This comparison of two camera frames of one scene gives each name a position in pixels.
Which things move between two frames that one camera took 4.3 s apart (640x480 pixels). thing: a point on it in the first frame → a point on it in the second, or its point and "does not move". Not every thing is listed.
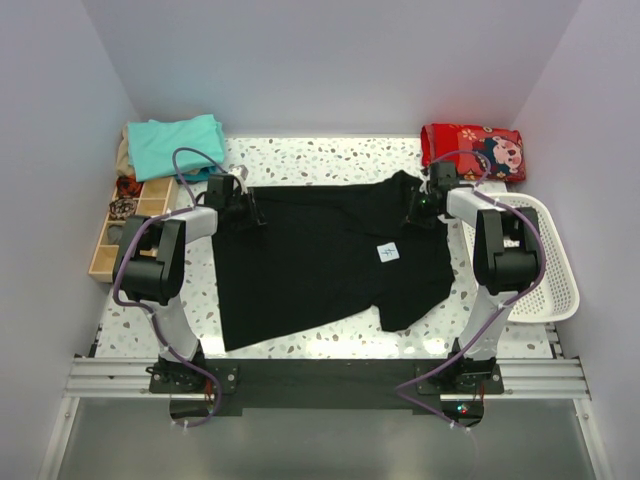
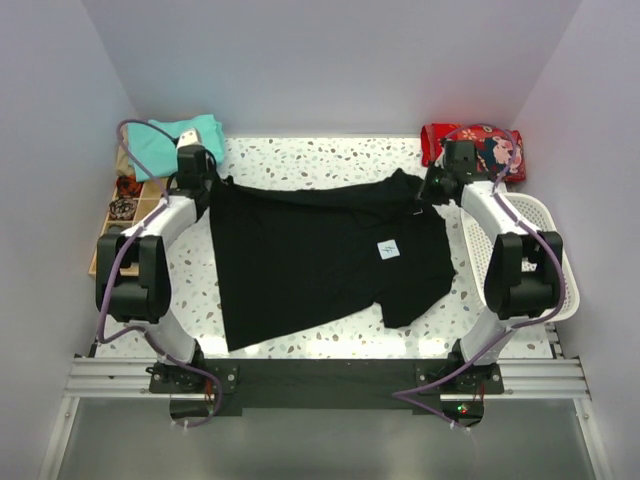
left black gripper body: x=239 y=202 → x=212 y=171
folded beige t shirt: x=123 y=167 does not move
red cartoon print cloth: x=479 y=152 does not move
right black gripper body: x=422 y=207 → x=434 y=183
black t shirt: x=325 y=252 does not move
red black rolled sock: x=128 y=186 does not move
